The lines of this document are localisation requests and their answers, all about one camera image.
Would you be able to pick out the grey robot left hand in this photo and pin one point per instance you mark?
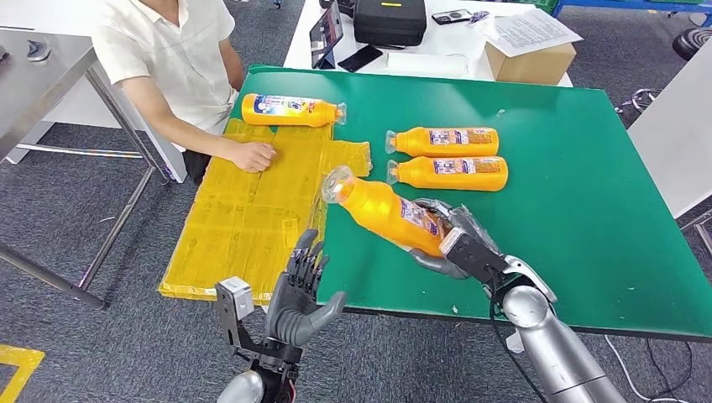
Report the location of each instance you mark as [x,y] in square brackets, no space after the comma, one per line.
[292,317]

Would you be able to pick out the person's right hand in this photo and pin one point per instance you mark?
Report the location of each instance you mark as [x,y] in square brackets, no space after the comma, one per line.
[253,157]

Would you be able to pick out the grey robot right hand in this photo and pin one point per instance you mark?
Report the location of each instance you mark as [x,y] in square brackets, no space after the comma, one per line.
[473,219]

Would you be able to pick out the orange detergent bottle clear cap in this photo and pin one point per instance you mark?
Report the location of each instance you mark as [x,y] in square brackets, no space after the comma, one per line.
[378,214]
[414,146]
[289,117]
[423,178]

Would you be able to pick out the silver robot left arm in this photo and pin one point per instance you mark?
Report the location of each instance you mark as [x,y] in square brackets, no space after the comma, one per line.
[242,389]

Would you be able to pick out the person's right forearm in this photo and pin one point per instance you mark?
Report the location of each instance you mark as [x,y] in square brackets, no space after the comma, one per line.
[189,139]

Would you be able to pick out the yellow taped cardboard mat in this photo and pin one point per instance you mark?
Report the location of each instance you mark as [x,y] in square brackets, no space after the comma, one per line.
[245,233]

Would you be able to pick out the white table leg base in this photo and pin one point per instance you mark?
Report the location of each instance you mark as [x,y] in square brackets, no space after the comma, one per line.
[514,340]

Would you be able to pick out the person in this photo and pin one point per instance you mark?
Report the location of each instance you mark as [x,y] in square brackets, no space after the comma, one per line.
[167,55]

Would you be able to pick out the tablet on stand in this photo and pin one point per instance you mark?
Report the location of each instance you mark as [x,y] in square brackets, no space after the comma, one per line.
[326,33]

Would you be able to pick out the black smartphone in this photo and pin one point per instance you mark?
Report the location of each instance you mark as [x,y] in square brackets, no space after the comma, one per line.
[360,58]

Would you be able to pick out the brown cardboard box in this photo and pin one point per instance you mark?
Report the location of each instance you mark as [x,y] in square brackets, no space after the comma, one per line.
[531,69]

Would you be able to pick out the white table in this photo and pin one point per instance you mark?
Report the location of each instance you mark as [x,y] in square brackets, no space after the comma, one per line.
[445,39]

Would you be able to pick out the black carrying case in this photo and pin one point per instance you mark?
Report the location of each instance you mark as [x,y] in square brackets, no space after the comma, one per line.
[389,25]

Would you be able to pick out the printed paper sheet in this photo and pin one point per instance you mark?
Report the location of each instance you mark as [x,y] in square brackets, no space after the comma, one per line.
[525,30]

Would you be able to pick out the small purple object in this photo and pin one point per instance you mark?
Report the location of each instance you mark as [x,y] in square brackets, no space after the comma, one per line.
[479,16]

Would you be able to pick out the smartphone in dark case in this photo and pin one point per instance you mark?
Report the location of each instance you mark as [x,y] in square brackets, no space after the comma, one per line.
[451,16]

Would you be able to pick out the stainless steel table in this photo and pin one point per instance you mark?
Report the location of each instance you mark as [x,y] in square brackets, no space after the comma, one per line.
[39,94]

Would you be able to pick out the white board panel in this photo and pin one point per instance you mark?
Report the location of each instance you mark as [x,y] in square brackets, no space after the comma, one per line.
[681,139]

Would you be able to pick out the green plastic crate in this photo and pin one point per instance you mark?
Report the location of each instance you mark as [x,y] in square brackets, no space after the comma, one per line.
[538,4]

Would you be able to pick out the grey metal stand leg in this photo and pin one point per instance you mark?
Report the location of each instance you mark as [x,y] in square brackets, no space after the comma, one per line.
[705,243]

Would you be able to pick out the small grey metal part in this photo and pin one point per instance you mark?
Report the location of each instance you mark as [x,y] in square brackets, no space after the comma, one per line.
[39,51]

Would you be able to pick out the black round stool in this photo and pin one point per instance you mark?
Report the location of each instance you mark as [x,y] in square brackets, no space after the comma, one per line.
[694,44]

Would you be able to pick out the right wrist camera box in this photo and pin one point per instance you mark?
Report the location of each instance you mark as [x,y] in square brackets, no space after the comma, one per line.
[473,258]

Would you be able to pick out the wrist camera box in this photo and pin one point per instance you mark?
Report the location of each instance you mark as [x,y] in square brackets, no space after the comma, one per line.
[233,306]
[473,258]

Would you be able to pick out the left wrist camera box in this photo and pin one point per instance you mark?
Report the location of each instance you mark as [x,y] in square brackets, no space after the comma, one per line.
[233,306]

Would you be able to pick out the blue metal rack frame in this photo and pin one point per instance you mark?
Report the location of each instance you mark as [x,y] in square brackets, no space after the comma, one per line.
[614,3]

